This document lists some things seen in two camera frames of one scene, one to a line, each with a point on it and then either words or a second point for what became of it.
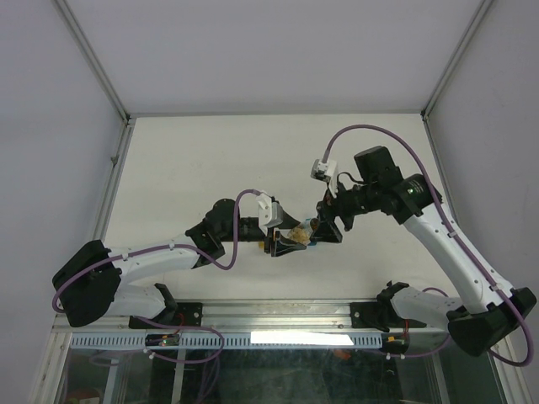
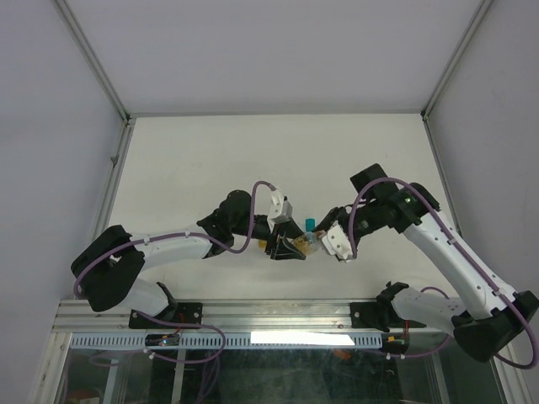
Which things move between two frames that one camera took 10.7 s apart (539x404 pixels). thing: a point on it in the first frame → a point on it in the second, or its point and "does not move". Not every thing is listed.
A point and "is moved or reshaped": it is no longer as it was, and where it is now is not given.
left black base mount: (184, 314) does not move
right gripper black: (326, 231) → (337, 214)
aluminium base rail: (259, 316) does not move
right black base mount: (381, 315) does not move
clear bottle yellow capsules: (302, 233) is moved or reshaped
